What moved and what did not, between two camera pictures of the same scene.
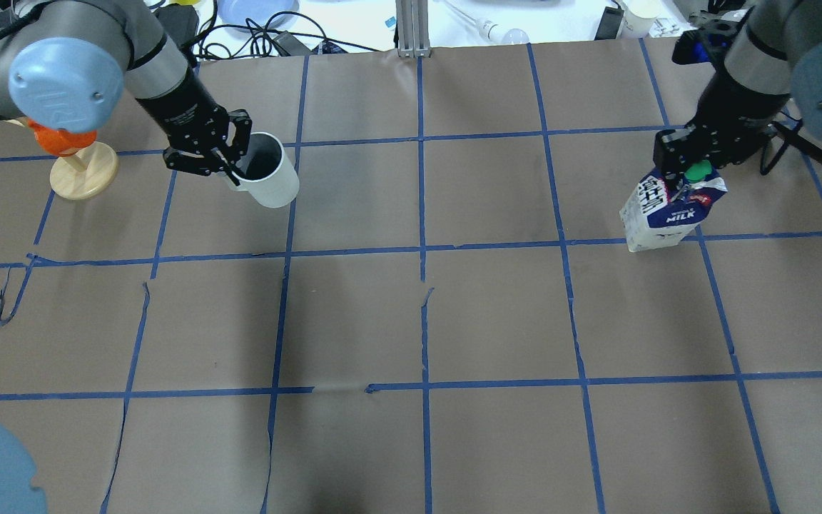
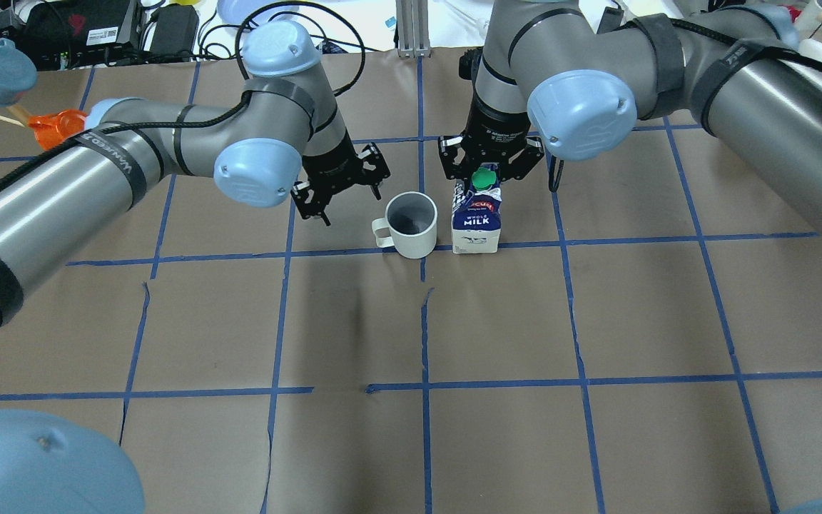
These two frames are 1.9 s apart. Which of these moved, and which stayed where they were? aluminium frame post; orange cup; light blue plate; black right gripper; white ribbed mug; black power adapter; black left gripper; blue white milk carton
Moved: blue white milk carton; black right gripper; white ribbed mug; black left gripper
Stayed: orange cup; black power adapter; aluminium frame post; light blue plate
